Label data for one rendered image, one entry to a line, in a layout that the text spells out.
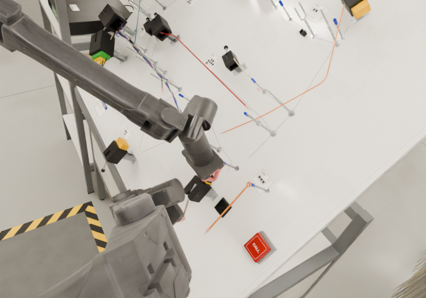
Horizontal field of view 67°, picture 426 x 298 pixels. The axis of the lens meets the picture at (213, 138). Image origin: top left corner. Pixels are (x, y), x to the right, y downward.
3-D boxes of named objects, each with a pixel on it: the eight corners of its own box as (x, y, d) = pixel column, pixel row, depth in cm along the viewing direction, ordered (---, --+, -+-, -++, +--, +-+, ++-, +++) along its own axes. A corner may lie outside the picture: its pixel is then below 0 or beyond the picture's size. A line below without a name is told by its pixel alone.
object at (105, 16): (127, 14, 142) (101, -7, 130) (142, 33, 132) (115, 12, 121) (118, 26, 143) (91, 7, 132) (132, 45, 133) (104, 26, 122)
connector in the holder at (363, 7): (367, 5, 76) (365, -1, 74) (371, 10, 75) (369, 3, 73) (352, 14, 77) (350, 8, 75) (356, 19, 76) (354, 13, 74)
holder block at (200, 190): (191, 192, 89) (182, 189, 86) (203, 177, 88) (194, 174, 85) (199, 202, 87) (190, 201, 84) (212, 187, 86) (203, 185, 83)
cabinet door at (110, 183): (129, 238, 148) (127, 184, 122) (94, 158, 179) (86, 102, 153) (133, 236, 149) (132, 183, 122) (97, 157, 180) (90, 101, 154)
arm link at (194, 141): (172, 138, 68) (196, 142, 66) (183, 113, 72) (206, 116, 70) (182, 155, 74) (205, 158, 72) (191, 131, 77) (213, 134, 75)
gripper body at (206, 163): (203, 141, 83) (195, 123, 77) (225, 166, 77) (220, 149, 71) (182, 155, 82) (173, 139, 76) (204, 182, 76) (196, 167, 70)
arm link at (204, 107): (147, 133, 72) (158, 117, 65) (166, 94, 78) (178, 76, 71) (193, 156, 75) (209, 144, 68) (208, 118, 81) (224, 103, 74)
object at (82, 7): (64, 37, 142) (62, 23, 138) (47, 6, 163) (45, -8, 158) (135, 30, 158) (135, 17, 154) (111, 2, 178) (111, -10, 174)
